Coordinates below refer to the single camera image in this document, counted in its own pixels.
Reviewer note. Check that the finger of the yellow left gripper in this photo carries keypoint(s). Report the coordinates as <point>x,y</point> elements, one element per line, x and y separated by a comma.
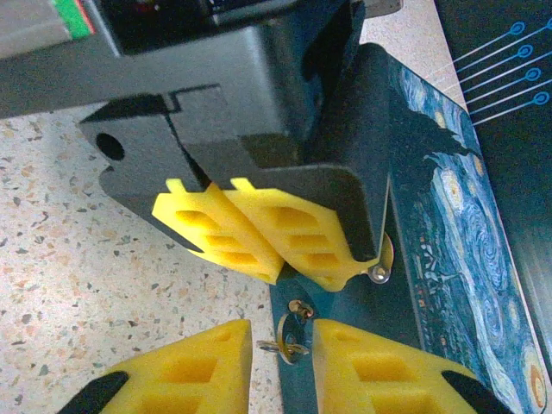
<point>302,241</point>
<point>215,228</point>

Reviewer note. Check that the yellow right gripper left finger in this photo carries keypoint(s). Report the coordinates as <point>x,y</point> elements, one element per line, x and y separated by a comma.
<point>181,375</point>

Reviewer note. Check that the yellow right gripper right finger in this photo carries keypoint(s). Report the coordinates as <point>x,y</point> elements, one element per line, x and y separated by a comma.
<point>379,375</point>

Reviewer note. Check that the starry night print case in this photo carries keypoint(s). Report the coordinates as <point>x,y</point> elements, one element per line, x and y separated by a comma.
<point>466,241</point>

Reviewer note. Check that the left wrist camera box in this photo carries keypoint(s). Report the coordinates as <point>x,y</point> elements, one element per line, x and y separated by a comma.
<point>194,17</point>

